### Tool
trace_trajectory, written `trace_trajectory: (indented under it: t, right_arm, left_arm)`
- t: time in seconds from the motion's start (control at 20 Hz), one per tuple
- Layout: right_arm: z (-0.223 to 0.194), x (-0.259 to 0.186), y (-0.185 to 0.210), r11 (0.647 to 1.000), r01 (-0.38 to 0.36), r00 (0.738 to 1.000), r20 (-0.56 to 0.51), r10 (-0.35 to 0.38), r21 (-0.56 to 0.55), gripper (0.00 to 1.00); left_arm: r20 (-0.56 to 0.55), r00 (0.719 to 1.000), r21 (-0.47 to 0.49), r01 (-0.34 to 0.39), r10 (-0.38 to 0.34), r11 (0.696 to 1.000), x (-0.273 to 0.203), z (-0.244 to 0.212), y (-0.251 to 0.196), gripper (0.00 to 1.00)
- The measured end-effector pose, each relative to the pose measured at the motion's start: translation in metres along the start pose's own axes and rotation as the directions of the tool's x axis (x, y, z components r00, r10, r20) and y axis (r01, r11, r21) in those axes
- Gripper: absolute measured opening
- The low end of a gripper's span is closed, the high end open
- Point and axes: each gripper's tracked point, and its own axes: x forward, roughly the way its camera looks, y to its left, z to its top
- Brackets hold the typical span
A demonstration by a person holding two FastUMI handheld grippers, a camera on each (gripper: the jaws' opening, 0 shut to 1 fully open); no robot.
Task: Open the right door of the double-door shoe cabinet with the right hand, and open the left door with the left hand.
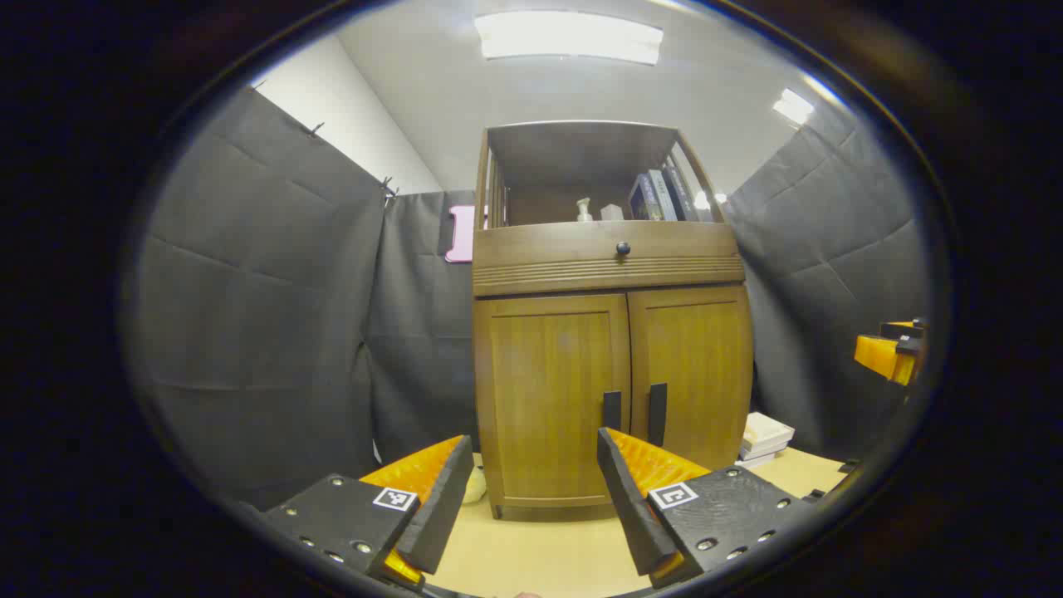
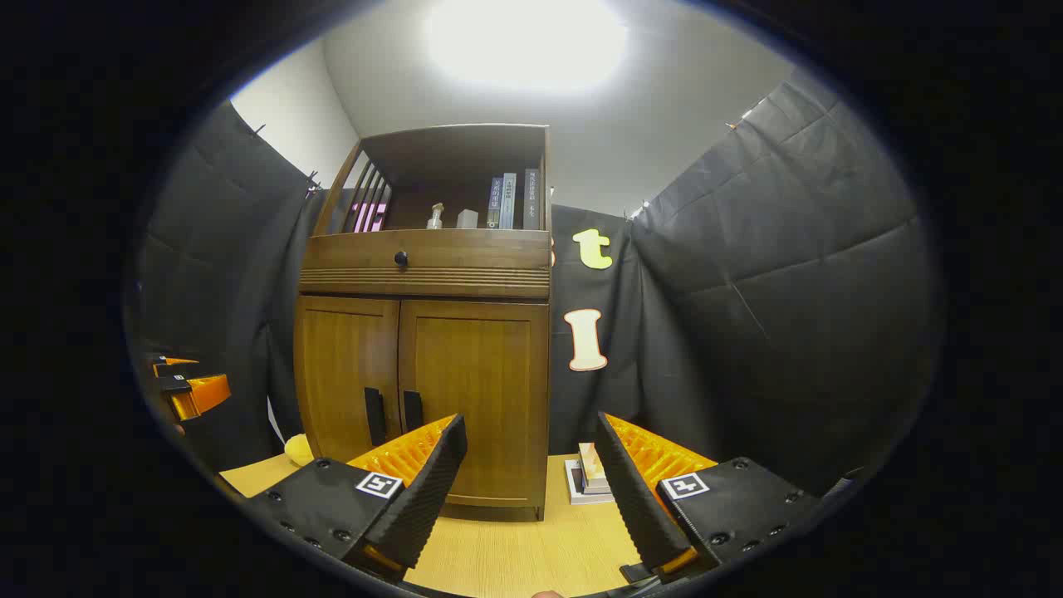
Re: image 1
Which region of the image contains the black backdrop cloth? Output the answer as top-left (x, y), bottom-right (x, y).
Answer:
top-left (133, 87), bottom-right (931, 512)

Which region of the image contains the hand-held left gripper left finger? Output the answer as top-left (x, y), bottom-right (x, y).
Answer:
top-left (264, 434), bottom-right (475, 592)

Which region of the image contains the dark navy book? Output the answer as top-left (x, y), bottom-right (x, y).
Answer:
top-left (662, 164), bottom-right (698, 222)

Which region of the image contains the large ceiling light panel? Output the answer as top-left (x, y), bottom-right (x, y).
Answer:
top-left (474, 10), bottom-right (664, 66)

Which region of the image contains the dark blue book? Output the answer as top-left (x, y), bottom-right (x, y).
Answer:
top-left (629, 173), bottom-right (665, 222)

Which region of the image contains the wooden double-door shoe cabinet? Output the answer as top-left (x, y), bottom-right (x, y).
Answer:
top-left (471, 121), bottom-right (755, 522)

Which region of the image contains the wooden cabinet drawer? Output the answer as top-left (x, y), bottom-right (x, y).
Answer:
top-left (473, 220), bottom-right (746, 297)

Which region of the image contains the wooden shoe cabinet door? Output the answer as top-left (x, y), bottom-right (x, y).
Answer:
top-left (628, 285), bottom-right (755, 472)
top-left (475, 293), bottom-right (632, 509)

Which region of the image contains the grey spine book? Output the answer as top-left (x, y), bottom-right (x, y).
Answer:
top-left (648, 169), bottom-right (680, 222)

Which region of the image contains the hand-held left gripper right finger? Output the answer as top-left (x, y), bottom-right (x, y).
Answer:
top-left (597, 427), bottom-right (819, 589)

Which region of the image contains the small ceiling light panel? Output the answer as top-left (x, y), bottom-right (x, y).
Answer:
top-left (772, 88), bottom-right (816, 127)

